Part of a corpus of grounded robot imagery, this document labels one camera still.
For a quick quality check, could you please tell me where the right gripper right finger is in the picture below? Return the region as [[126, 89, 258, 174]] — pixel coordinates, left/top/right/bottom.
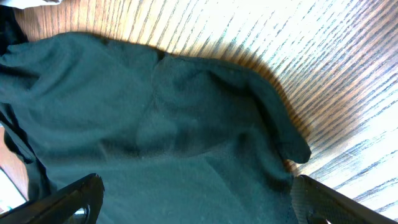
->
[[290, 175, 397, 224]]

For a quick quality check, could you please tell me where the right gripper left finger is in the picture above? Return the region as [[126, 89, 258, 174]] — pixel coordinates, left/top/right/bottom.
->
[[1, 173, 104, 224]]

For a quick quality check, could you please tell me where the black t-shirt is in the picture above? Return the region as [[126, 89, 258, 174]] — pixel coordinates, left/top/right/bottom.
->
[[0, 6, 312, 224]]

